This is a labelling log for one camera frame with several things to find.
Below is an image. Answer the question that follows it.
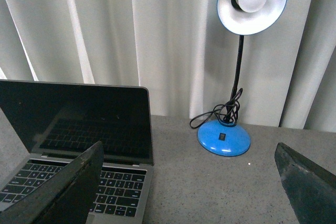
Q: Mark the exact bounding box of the silver laptop computer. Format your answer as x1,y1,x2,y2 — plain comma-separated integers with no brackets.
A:
1,80,154,223

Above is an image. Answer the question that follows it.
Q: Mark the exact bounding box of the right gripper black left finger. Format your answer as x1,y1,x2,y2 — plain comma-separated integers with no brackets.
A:
1,142,103,223

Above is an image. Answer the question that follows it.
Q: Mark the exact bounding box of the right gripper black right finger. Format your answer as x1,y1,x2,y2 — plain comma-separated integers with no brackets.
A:
274,143,335,223

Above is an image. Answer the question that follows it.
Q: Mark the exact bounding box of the white pleated curtain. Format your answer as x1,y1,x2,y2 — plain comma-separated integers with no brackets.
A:
1,0,335,132

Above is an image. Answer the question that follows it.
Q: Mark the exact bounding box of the blue desk lamp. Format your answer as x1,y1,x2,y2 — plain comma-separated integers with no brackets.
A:
197,0,289,157

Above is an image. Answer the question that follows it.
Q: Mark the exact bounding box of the black lamp power cable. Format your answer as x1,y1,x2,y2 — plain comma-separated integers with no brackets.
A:
190,88,244,130

